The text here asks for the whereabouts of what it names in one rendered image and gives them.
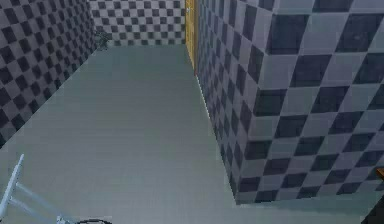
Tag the yellow wooden room door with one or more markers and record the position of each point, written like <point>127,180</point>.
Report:
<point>190,33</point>

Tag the white metal rack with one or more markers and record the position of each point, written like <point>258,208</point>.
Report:
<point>13,186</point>

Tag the brown wooden furniture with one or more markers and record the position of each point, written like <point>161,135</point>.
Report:
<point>380,173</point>

